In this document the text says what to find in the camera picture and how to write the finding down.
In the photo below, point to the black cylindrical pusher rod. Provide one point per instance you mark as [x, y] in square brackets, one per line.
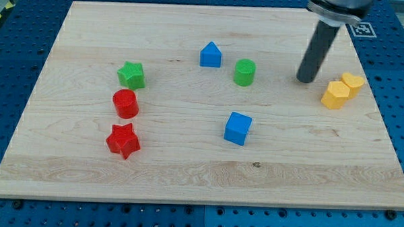
[315, 54]

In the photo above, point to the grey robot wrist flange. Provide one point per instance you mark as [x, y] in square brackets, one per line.
[336, 13]

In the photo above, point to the green star block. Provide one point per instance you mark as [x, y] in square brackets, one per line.
[131, 75]

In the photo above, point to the red star block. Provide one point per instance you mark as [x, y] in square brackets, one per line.
[123, 140]

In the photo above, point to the white fiducial marker tag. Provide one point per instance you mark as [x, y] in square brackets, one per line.
[363, 30]

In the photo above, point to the yellow heart block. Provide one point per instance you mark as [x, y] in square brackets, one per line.
[353, 82]

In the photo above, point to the yellow hexagon block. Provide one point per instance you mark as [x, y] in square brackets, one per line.
[336, 95]

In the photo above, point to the green cylinder block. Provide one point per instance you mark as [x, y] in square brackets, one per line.
[244, 72]

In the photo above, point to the blue triangle-top block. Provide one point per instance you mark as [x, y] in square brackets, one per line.
[210, 56]

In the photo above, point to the blue cube block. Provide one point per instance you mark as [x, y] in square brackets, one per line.
[237, 128]

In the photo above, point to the wooden board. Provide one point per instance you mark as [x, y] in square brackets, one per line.
[297, 152]

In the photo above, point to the red cylinder block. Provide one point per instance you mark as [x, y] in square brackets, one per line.
[125, 103]

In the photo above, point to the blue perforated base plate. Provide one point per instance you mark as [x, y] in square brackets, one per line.
[28, 29]

